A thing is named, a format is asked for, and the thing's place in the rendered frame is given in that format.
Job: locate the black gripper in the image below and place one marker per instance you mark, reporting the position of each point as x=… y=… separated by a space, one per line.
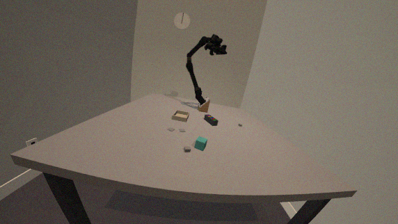
x=218 y=50

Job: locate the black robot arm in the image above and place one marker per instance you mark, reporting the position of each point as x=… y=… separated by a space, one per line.
x=207 y=42

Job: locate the teal cube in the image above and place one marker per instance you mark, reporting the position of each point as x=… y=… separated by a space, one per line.
x=200 y=143

